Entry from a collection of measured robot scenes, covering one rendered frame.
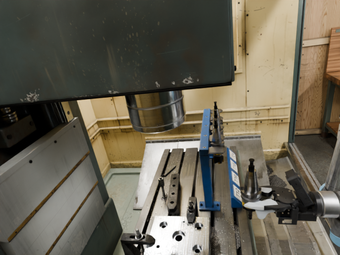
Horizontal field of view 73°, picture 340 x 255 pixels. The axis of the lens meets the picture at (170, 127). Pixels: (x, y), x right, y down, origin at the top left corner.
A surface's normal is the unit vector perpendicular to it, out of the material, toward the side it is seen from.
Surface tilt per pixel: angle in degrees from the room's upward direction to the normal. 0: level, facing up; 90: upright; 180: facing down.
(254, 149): 24
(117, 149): 90
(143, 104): 90
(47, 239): 90
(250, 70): 90
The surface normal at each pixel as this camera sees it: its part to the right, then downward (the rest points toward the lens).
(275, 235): -0.13, -0.95
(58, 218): 0.97, -0.06
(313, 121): -0.15, 0.43
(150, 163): -0.21, -0.64
